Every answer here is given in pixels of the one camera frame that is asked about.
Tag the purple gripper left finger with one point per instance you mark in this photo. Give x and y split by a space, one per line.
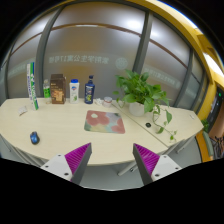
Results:
71 166

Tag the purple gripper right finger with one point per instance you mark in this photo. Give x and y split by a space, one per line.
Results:
151 166

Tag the blue black computer mouse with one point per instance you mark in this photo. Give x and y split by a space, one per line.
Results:
34 138

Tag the floral pastel mouse pad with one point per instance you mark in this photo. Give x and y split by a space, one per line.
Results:
105 122

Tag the small black round cap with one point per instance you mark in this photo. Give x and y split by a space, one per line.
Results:
148 125

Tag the green potted pothos plant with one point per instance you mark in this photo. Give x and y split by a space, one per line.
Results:
135 90

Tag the crumpled white wrapper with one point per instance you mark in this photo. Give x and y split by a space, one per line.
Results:
98 101

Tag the small round white jar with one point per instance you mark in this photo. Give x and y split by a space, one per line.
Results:
107 102

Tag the small white packet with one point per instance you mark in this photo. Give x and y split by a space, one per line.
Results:
22 110

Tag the dark blue shampoo bottle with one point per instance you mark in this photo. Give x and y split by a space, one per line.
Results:
89 90

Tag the white lotion bottle blue cap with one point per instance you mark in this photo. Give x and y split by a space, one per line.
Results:
74 91

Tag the small green clear bottle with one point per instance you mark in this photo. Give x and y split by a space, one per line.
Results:
46 89

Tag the brown cardboard box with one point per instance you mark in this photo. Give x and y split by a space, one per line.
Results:
58 88

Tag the white green shuttlecock tube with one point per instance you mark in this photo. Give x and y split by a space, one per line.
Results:
31 86

